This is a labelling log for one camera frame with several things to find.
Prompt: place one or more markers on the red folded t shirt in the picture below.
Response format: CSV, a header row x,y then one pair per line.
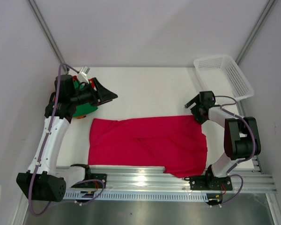
x,y
91,82

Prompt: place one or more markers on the crimson t shirt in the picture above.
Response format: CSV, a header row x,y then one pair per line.
x,y
173,142

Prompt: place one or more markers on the white plastic basket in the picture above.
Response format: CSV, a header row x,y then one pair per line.
x,y
222,76

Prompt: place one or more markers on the aluminium front rail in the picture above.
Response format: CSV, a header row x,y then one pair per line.
x,y
153,179

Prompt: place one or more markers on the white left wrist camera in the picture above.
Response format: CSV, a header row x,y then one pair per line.
x,y
82,74

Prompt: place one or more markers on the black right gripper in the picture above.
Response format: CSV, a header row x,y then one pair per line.
x,y
199,103

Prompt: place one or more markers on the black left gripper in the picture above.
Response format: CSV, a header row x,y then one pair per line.
x,y
105,95

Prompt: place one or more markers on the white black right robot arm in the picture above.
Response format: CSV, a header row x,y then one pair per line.
x,y
241,139

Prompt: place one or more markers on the green folded t shirt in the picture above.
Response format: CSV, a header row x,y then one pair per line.
x,y
84,109

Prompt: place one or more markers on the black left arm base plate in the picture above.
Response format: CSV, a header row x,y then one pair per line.
x,y
92,180

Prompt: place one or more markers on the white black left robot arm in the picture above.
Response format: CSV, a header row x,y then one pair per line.
x,y
40,182

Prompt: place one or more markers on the aluminium corner post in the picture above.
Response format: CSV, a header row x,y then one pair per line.
x,y
45,29
261,20

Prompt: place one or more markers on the right aluminium corner post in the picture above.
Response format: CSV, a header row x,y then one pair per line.
x,y
261,20

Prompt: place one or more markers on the white slotted cable duct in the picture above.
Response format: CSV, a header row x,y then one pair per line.
x,y
137,196

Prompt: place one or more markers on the left aluminium corner post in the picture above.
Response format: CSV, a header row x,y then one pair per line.
x,y
45,29

